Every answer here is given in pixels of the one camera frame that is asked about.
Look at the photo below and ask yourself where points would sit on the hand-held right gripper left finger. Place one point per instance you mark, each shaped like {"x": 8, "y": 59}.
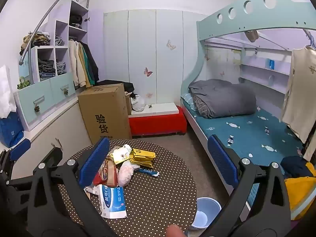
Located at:
{"x": 95, "y": 163}

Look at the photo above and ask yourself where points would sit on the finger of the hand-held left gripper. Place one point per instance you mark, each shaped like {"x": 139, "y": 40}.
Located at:
{"x": 20, "y": 150}
{"x": 55, "y": 156}

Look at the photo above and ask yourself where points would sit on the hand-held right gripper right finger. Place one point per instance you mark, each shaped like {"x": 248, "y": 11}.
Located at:
{"x": 222, "y": 161}

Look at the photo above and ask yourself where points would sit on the red snack packet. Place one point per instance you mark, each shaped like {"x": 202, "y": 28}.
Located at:
{"x": 108, "y": 174}

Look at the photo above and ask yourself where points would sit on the yellow white medicine box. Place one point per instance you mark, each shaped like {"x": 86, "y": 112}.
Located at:
{"x": 121, "y": 155}

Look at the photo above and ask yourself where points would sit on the white wrapper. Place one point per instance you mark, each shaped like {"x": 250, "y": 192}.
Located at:
{"x": 90, "y": 192}

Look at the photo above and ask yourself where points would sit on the pink white plastic bag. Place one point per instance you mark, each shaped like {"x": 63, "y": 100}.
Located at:
{"x": 125, "y": 174}

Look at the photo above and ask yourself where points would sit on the blue white toothpaste box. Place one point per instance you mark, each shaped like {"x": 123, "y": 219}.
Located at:
{"x": 112, "y": 201}

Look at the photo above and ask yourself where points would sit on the yellow paper bag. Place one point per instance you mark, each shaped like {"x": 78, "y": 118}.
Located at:
{"x": 143, "y": 159}

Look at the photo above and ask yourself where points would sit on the blue white sachet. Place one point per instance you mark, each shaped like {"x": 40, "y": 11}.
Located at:
{"x": 148, "y": 172}

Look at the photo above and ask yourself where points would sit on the light blue plastic bin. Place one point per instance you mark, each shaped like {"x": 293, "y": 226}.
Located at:
{"x": 205, "y": 213}

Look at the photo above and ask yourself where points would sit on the person's right hand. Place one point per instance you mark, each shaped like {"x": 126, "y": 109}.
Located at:
{"x": 175, "y": 231}

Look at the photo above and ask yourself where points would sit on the white cabinet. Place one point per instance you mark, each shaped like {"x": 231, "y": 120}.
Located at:
{"x": 44, "y": 138}

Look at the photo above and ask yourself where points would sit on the blue bag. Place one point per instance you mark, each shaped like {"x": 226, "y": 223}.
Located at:
{"x": 10, "y": 130}

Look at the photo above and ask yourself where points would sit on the teal drawer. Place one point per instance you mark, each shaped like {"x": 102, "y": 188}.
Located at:
{"x": 32, "y": 108}
{"x": 63, "y": 86}

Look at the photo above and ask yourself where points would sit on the bed with teal sheet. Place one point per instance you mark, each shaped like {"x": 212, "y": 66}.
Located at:
{"x": 259, "y": 133}

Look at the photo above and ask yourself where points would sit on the large cardboard box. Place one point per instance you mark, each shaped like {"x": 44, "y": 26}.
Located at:
{"x": 106, "y": 114}

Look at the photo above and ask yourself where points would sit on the white hanging bag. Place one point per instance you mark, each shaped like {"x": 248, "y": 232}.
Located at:
{"x": 5, "y": 93}

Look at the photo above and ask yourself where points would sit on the grey duvet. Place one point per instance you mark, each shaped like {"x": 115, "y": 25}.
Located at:
{"x": 222, "y": 98}

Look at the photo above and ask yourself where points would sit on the green plant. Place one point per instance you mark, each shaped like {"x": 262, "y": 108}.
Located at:
{"x": 23, "y": 84}

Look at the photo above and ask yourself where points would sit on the small cardboard box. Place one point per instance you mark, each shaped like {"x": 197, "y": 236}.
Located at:
{"x": 128, "y": 105}

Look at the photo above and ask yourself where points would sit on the round polka dot table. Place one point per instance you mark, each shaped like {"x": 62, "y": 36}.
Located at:
{"x": 158, "y": 192}

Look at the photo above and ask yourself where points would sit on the blue plaid pillow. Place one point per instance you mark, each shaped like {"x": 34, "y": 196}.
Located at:
{"x": 188, "y": 100}

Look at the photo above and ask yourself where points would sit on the navy cloth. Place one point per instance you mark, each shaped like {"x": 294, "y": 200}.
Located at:
{"x": 293, "y": 166}

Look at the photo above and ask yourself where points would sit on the white crumpled plastic bag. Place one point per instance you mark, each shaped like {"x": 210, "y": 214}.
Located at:
{"x": 138, "y": 105}

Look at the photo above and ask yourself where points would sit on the red bench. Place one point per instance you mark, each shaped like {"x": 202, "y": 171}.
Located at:
{"x": 158, "y": 124}

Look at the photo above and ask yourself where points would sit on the black clothes pile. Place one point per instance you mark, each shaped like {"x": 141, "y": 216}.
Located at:
{"x": 116, "y": 84}

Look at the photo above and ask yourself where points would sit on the white board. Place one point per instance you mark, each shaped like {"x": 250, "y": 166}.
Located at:
{"x": 158, "y": 109}

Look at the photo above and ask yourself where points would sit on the dark grey folded clothes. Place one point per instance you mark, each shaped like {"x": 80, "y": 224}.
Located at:
{"x": 46, "y": 68}

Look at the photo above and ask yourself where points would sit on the folded blue jeans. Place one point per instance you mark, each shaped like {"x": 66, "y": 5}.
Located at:
{"x": 61, "y": 68}

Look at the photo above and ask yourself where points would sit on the cream jacket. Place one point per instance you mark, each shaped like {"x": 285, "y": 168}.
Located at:
{"x": 75, "y": 63}

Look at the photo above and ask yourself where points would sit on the green garment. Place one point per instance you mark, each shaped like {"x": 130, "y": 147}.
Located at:
{"x": 88, "y": 66}

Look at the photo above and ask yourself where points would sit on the black jacket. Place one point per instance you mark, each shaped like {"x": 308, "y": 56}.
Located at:
{"x": 93, "y": 61}

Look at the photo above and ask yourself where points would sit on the cream sweater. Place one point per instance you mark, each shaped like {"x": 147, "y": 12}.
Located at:
{"x": 300, "y": 91}

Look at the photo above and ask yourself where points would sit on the small blue box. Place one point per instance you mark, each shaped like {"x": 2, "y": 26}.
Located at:
{"x": 270, "y": 64}

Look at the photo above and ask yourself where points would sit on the olive clothes pile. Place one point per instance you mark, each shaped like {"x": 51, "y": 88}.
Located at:
{"x": 37, "y": 39}

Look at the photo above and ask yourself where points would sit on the white wardrobe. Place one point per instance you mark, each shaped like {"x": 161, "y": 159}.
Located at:
{"x": 138, "y": 54}

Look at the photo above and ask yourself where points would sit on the lavender cubby shelf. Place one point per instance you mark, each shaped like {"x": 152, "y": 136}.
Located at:
{"x": 63, "y": 33}

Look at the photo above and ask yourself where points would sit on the brown hanging cloth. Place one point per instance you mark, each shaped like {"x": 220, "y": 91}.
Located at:
{"x": 251, "y": 35}

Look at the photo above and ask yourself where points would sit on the metal rod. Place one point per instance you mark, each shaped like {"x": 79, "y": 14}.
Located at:
{"x": 271, "y": 42}

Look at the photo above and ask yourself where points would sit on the grey metal handrail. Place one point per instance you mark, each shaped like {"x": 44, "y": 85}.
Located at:
{"x": 47, "y": 17}

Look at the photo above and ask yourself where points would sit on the black folded clothes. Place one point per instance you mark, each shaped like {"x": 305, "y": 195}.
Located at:
{"x": 75, "y": 21}

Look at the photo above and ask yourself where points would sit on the teal bunk bed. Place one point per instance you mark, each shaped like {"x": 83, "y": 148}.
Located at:
{"x": 246, "y": 17}

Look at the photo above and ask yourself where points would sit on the blue clothes hanger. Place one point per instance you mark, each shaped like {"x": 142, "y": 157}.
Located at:
{"x": 310, "y": 39}

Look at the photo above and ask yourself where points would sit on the lavender wall shelf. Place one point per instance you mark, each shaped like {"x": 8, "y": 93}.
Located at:
{"x": 264, "y": 77}

